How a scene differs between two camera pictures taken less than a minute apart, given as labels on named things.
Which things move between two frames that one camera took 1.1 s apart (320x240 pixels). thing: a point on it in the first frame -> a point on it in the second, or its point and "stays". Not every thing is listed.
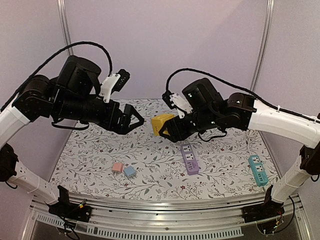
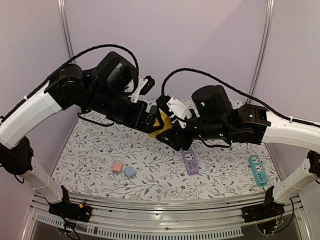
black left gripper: [110, 122] -> [136, 120]
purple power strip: [190, 160] stays
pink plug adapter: [117, 167] stays
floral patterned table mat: [99, 162] stays
